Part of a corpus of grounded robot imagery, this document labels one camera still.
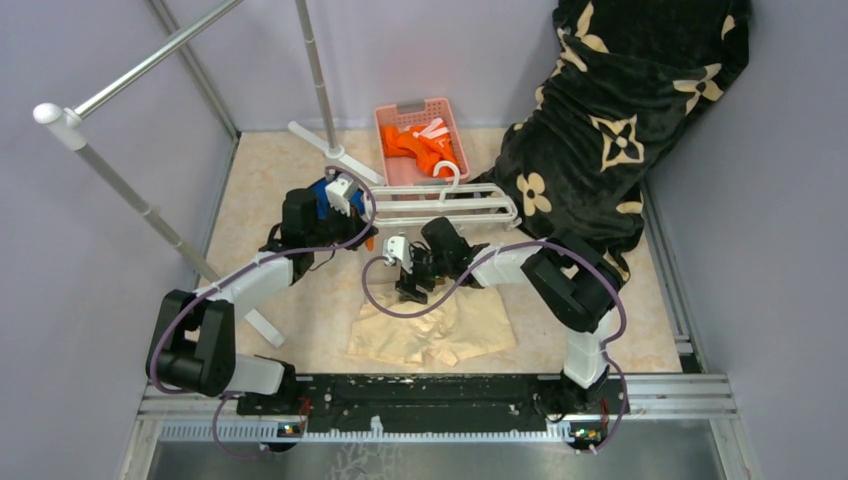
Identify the cream boxer underwear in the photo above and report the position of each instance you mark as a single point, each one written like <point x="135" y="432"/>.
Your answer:
<point x="471" y="323"/>

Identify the orange garment in basket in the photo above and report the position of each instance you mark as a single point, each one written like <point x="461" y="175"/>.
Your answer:
<point x="428" y="149"/>

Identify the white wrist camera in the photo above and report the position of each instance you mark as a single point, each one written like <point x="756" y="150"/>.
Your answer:
<point x="339" y="193"/>
<point x="397" y="252"/>

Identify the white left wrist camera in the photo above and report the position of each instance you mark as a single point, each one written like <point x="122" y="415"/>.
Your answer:
<point x="339" y="193"/>

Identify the blue folded cloth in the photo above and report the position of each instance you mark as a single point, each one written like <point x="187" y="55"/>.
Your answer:
<point x="323" y="208"/>

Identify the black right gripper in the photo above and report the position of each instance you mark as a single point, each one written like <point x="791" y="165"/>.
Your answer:
<point x="407" y="284"/>

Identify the white plastic clip hanger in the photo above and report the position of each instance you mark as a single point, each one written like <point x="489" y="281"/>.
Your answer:
<point x="400" y="207"/>

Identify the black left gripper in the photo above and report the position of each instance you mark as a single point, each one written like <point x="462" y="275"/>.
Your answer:
<point x="354" y="226"/>

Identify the metal drying rack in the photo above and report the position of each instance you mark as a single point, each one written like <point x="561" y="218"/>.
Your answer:
<point x="98" y="271"/>

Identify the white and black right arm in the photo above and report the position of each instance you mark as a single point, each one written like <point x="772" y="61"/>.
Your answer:
<point x="579" y="287"/>

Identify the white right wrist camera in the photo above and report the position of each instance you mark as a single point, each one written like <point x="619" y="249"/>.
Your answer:
<point x="397" y="252"/>

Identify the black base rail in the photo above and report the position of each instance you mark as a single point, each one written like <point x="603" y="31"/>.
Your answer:
<point x="438" y="404"/>

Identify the black floral blanket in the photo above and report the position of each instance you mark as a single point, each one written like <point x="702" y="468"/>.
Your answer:
<point x="631" y="78"/>

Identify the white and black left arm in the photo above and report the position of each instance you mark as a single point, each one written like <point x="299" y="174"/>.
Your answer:
<point x="193" y="348"/>

